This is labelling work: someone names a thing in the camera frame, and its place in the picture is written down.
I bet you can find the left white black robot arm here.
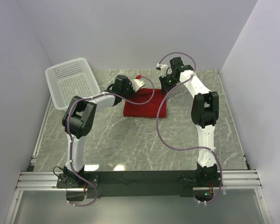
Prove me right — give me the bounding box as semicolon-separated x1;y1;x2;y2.
62;75;143;188

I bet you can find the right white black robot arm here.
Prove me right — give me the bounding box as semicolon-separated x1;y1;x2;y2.
156;57;220;186

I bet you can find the white plastic perforated basket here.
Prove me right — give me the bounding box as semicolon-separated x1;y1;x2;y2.
45;58;101;111

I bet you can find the red t shirt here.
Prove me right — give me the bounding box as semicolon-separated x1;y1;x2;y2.
123;88;165;118

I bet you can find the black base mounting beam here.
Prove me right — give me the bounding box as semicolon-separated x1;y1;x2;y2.
56;170;220;199

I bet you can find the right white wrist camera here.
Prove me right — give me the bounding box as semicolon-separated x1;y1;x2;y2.
156;63;169;77

